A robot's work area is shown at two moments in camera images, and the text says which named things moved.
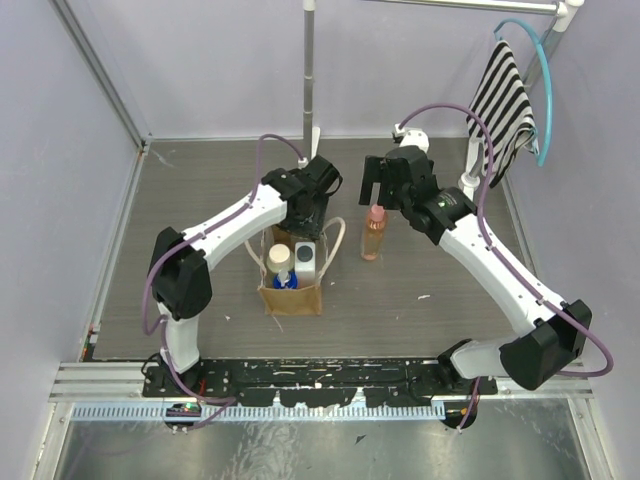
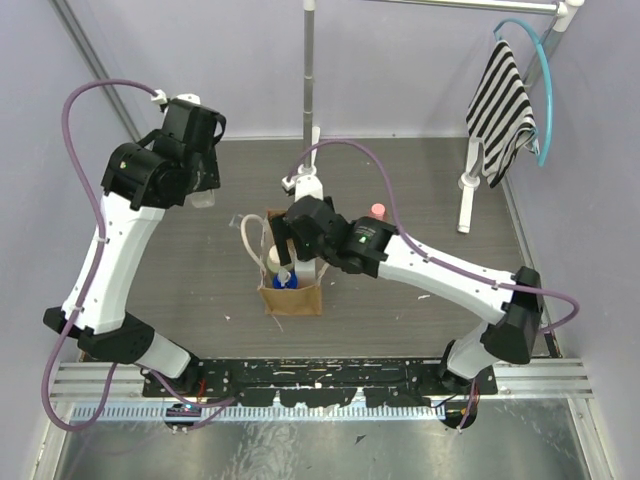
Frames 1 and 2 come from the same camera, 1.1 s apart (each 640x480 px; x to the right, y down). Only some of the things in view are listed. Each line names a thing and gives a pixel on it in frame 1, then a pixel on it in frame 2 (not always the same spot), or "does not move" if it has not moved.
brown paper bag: [295, 301] does not move
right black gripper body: [392, 197] to [310, 250]
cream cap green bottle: [281, 258] does not move
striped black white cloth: [500, 97] does not move
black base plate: [380, 383] does not move
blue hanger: [547, 81] does not move
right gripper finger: [370, 193] to [282, 248]
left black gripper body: [308, 220] to [210, 170]
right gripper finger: [376, 169] to [281, 230]
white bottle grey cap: [304, 261] does not move
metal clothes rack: [310, 135] does not move
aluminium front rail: [128, 379] does not move
